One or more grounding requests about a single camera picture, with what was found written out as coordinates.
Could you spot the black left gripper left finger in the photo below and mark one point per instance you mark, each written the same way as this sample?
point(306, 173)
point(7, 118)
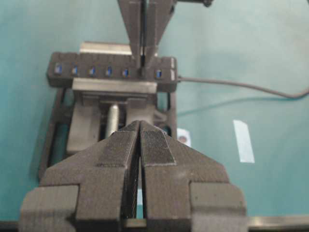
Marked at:
point(90, 191)

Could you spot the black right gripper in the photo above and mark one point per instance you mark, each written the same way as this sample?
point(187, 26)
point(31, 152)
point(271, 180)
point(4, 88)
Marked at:
point(158, 15)

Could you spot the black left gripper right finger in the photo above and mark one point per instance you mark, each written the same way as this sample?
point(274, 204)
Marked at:
point(186, 191)

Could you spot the black USB plug with cable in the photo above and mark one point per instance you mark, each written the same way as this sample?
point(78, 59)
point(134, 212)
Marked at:
point(143, 28)

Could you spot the black multiport USB hub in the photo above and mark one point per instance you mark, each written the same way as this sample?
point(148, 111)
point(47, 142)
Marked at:
point(64, 67)

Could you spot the white round-marked sticker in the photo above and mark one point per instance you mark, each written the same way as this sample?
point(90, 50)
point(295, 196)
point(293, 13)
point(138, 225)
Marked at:
point(184, 137)

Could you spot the pale blue tape strip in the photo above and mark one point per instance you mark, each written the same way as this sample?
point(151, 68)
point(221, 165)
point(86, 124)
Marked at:
point(243, 140)

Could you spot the black bench vise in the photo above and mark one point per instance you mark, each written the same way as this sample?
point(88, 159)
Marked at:
point(94, 108)

